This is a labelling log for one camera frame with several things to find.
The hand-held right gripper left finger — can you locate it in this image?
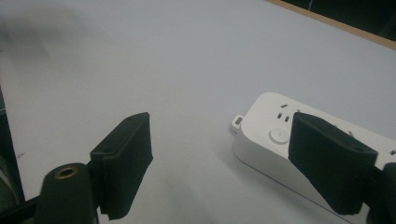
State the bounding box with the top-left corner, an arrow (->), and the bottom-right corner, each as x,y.
89,111 -> 154,221

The white power strip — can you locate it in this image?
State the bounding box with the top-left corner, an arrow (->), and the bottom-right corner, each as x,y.
230,91 -> 396,224

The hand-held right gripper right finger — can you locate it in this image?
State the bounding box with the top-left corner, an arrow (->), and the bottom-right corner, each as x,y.
288,111 -> 379,217

